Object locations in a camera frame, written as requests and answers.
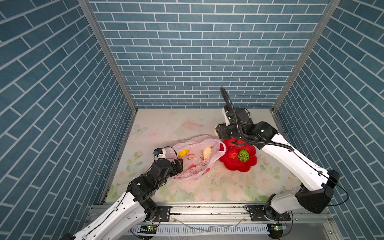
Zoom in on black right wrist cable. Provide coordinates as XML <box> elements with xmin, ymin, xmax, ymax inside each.
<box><xmin>219</xmin><ymin>86</ymin><xmax>295</xmax><ymax>151</ymax></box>

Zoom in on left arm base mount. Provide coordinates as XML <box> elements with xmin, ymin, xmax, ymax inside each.
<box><xmin>150</xmin><ymin>205</ymin><xmax>171</xmax><ymax>223</ymax></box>

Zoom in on aluminium corner post left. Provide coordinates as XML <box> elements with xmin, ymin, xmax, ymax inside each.
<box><xmin>78</xmin><ymin>0</ymin><xmax>138</xmax><ymax>115</ymax></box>

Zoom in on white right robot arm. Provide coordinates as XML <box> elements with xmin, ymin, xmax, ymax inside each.
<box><xmin>216</xmin><ymin>106</ymin><xmax>340</xmax><ymax>220</ymax></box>

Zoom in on red flower-shaped plate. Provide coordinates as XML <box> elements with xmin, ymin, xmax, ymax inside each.
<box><xmin>219</xmin><ymin>139</ymin><xmax>258</xmax><ymax>173</ymax></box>

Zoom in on aluminium corner post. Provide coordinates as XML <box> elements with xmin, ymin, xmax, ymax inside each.
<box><xmin>78</xmin><ymin>0</ymin><xmax>138</xmax><ymax>115</ymax></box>
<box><xmin>272</xmin><ymin>0</ymin><xmax>341</xmax><ymax>115</ymax></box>

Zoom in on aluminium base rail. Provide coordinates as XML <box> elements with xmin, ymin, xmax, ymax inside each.
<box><xmin>77</xmin><ymin>202</ymin><xmax>343</xmax><ymax>240</ymax></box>

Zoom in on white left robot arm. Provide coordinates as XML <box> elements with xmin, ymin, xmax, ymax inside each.
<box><xmin>61</xmin><ymin>159</ymin><xmax>183</xmax><ymax>240</ymax></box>

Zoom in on pink plastic bag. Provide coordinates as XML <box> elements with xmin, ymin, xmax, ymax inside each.
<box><xmin>165</xmin><ymin>135</ymin><xmax>226</xmax><ymax>182</ymax></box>

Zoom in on green fake fruit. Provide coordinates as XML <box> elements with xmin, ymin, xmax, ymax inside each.
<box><xmin>238</xmin><ymin>150</ymin><xmax>250</xmax><ymax>163</ymax></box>

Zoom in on red fake strawberry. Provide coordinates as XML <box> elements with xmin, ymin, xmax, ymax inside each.
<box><xmin>228</xmin><ymin>147</ymin><xmax>240</xmax><ymax>160</ymax></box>

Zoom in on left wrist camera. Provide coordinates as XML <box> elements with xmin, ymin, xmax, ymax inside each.
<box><xmin>154</xmin><ymin>148</ymin><xmax>166</xmax><ymax>161</ymax></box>

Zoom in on aluminium corner post right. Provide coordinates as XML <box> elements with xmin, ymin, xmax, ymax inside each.
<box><xmin>272</xmin><ymin>0</ymin><xmax>341</xmax><ymax>115</ymax></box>

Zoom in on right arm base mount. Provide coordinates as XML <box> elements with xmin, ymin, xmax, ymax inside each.
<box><xmin>245</xmin><ymin>205</ymin><xmax>292</xmax><ymax>223</ymax></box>

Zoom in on yellow fake lemon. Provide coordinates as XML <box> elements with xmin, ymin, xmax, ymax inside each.
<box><xmin>178</xmin><ymin>150</ymin><xmax>189</xmax><ymax>157</ymax></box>

